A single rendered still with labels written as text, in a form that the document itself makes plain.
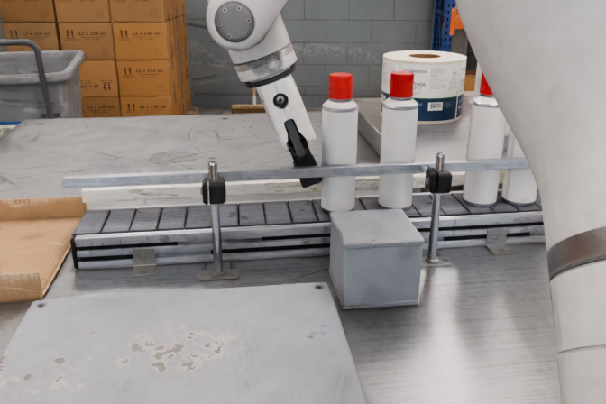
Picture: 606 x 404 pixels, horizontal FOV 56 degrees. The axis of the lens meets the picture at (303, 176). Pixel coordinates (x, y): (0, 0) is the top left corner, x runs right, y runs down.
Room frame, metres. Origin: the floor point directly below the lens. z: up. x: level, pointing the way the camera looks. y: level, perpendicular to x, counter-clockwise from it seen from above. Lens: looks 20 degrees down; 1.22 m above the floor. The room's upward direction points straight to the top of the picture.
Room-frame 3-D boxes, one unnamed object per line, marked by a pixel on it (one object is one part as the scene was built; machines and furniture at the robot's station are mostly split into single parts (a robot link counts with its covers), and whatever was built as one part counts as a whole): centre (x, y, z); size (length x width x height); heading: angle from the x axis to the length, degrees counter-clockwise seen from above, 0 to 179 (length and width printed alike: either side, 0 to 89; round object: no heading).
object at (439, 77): (1.42, -0.30, 0.95); 0.20 x 0.20 x 0.14
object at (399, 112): (0.82, -0.14, 0.98); 0.05 x 0.05 x 0.20
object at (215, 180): (0.71, 0.12, 0.91); 0.07 x 0.03 x 0.16; 7
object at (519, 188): (0.84, -0.34, 0.98); 0.05 x 0.05 x 0.20
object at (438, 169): (0.75, -0.18, 0.91); 0.07 x 0.03 x 0.16; 7
